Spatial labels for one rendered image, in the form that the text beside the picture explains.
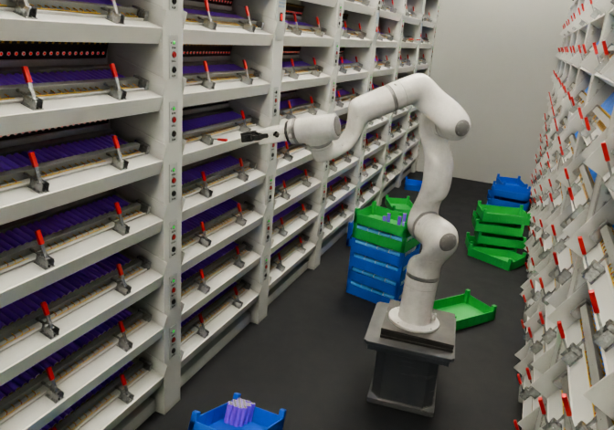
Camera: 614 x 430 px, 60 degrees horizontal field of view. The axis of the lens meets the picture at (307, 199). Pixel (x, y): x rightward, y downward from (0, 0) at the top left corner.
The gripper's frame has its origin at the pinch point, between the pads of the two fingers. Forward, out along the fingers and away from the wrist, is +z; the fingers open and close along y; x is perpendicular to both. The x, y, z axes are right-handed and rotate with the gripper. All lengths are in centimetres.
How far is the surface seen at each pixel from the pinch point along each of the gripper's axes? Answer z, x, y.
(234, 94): 11.2, 14.4, 14.1
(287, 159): 21, -18, 69
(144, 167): 15.0, -2.4, -36.1
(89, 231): 26, -17, -51
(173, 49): 6.8, 29.3, -23.6
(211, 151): 15.5, -3.5, -0.4
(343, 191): 29, -55, 161
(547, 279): -89, -67, 42
